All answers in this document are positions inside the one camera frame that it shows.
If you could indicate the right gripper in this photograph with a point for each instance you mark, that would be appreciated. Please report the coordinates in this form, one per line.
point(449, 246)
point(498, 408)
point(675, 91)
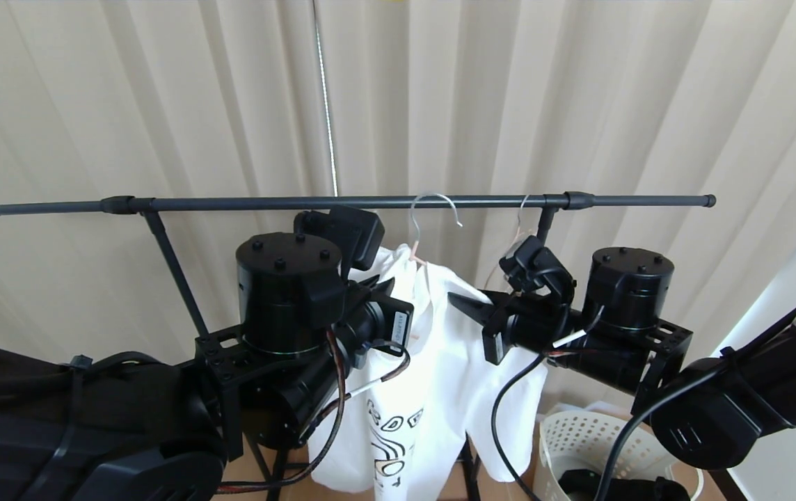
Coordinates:
point(530, 327)

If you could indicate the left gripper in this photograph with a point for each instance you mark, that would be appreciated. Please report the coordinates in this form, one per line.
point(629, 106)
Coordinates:
point(384, 323)

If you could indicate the white printed T-shirt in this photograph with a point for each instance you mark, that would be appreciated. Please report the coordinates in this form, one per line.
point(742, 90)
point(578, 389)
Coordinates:
point(454, 376)

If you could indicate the pink clothes hanger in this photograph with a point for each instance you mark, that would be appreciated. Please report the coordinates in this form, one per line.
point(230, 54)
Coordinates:
point(413, 226)
point(523, 209)

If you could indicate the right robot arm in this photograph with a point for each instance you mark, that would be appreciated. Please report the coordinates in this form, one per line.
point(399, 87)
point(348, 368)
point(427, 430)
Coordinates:
point(634, 299)

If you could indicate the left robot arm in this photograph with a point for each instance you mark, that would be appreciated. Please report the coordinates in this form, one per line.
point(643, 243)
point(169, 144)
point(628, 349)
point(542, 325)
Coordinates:
point(92, 431)

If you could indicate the white laundry basket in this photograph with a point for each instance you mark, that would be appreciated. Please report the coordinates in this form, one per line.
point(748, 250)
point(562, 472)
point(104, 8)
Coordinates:
point(600, 435)

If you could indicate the black clothes rack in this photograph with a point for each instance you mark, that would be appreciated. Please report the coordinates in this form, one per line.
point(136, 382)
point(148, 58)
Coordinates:
point(231, 204)

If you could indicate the black garment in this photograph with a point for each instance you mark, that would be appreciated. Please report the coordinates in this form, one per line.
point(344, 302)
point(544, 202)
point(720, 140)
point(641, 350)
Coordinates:
point(621, 487)

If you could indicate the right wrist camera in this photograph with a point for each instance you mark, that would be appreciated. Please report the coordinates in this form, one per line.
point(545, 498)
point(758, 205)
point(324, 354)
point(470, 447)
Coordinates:
point(537, 268)

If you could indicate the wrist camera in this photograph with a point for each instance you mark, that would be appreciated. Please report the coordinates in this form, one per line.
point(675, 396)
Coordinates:
point(537, 268)
point(349, 233)

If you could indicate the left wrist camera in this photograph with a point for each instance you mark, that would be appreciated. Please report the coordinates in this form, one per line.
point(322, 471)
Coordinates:
point(349, 233)

